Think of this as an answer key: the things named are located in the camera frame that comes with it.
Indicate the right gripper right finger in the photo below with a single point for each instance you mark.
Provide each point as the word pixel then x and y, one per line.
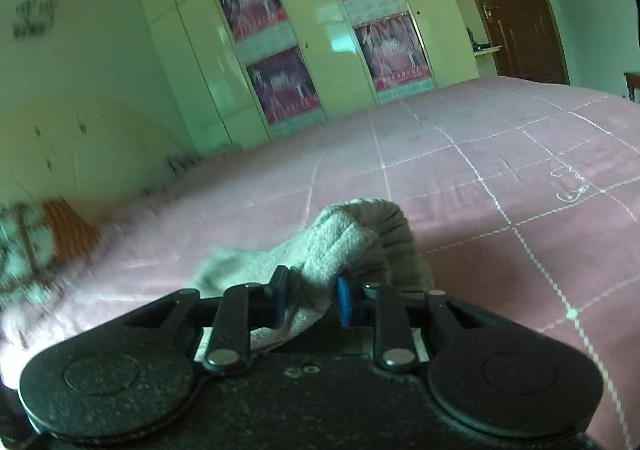
pixel 381 308

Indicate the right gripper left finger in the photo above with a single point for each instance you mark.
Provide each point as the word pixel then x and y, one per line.
pixel 239 311

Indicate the crumpled grey cloth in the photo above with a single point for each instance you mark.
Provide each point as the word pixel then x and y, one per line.
pixel 177 162

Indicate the orange striped pillow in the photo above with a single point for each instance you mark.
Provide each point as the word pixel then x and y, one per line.
pixel 72 235

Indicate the pink checked bed sheet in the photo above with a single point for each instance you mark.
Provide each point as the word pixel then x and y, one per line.
pixel 519 197

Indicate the cream headboard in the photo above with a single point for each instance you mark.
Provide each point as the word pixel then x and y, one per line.
pixel 94 155

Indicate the cream wardrobe with posters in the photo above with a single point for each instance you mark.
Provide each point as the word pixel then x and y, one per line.
pixel 244 72

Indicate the brown wooden door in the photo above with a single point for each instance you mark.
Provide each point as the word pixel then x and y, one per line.
pixel 529 41

